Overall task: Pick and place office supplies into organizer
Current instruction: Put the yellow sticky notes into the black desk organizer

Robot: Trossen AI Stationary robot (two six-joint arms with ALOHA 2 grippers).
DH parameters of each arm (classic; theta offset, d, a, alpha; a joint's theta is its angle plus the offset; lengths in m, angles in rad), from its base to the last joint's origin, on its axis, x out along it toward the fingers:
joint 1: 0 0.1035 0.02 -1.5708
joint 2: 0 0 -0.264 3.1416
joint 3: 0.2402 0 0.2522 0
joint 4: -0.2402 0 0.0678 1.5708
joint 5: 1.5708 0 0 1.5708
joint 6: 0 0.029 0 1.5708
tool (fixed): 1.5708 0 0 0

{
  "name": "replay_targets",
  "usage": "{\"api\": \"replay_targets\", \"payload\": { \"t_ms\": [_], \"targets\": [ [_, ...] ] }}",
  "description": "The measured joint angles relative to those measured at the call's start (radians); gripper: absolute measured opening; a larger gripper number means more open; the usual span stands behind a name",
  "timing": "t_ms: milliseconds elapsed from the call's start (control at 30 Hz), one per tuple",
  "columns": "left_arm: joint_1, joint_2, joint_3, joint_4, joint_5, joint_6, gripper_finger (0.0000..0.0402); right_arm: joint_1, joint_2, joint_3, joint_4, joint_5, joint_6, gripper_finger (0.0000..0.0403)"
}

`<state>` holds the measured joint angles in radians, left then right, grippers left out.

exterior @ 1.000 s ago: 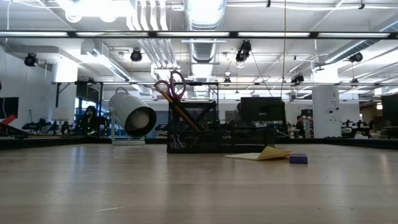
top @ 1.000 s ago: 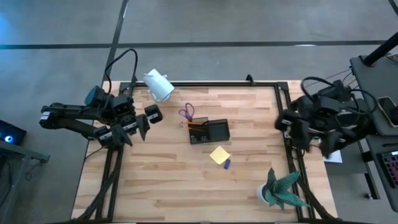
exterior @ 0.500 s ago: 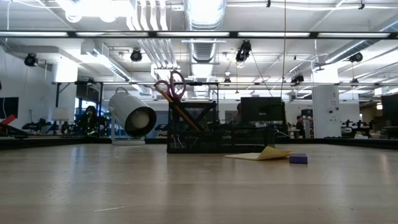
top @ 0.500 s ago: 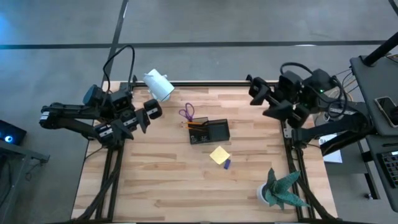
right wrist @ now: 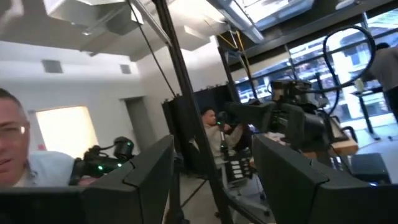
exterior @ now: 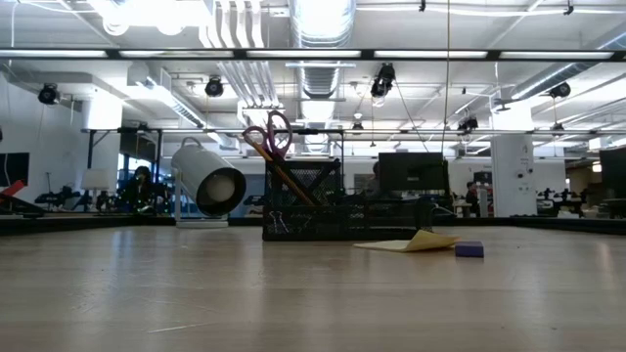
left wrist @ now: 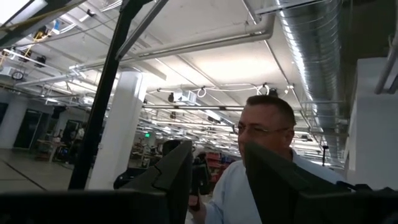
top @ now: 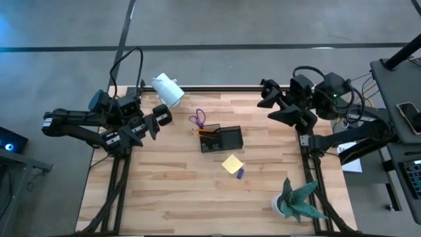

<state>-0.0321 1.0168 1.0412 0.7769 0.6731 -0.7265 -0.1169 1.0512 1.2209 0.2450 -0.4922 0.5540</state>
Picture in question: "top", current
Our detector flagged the black device with blue light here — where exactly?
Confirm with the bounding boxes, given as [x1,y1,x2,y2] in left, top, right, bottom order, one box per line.
[0,126,30,155]

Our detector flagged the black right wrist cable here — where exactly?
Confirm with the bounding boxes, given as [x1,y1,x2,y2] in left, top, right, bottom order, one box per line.
[292,65,326,82]

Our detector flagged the black aluminium table frame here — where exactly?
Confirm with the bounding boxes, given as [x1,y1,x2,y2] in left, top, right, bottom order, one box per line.
[75,78,359,236]

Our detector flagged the smartphone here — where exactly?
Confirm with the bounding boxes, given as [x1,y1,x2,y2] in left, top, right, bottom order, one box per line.
[395,101,421,136]

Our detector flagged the white paper sheet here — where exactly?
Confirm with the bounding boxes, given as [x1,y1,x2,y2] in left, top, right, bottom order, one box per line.
[337,141,363,174]

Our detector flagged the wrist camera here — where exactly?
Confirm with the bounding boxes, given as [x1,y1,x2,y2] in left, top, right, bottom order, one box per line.
[116,95,143,120]
[289,74,315,99]

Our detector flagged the black metal stand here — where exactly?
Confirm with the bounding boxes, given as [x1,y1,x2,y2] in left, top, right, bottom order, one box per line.
[0,147,54,237]

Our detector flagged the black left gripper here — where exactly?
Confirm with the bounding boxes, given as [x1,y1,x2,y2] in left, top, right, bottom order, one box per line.
[99,104,174,153]

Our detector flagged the green potted succulent plant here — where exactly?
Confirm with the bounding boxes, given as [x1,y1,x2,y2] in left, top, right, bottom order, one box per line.
[270,177,329,224]

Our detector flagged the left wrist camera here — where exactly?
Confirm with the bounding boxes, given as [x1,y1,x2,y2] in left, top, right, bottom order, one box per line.
[116,95,143,120]

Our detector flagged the yellow sticky note pad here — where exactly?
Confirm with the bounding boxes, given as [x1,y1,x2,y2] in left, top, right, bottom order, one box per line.
[220,153,245,175]

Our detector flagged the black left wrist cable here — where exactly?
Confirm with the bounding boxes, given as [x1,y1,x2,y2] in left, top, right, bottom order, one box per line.
[109,47,145,99]

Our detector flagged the black mesh desk organizer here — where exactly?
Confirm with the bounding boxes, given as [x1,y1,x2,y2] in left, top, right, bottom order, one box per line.
[199,123,245,153]

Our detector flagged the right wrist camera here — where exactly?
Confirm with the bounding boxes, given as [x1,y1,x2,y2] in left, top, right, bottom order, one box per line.
[289,74,315,99]

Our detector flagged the grey side desk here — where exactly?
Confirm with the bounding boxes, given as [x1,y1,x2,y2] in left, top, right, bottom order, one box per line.
[370,55,421,226]

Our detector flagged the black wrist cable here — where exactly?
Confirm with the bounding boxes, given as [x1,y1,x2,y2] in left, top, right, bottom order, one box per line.
[292,65,326,82]
[109,47,145,99]

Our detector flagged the black pole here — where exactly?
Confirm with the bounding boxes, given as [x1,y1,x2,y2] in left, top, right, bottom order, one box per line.
[383,34,421,72]

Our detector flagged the black keyboard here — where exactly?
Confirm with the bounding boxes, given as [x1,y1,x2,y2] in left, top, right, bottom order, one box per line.
[399,159,421,200]

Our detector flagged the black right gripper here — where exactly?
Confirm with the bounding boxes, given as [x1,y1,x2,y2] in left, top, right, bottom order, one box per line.
[257,78,318,132]

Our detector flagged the purple scissors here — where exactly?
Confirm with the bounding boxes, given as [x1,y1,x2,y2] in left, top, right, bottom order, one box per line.
[188,108,207,130]

